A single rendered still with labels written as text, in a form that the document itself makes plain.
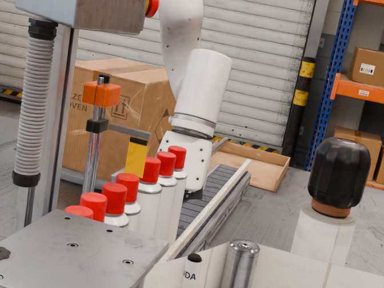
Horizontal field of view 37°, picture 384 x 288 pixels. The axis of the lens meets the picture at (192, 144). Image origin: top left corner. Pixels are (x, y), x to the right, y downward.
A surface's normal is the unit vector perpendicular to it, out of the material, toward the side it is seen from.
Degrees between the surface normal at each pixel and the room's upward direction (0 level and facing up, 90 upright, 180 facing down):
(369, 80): 91
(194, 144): 66
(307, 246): 91
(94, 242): 0
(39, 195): 90
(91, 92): 90
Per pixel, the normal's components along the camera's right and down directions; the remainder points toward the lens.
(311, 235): -0.64, 0.03
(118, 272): 0.18, -0.95
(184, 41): 0.32, 0.80
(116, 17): 0.61, 0.30
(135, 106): -0.36, 0.18
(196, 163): -0.11, -0.15
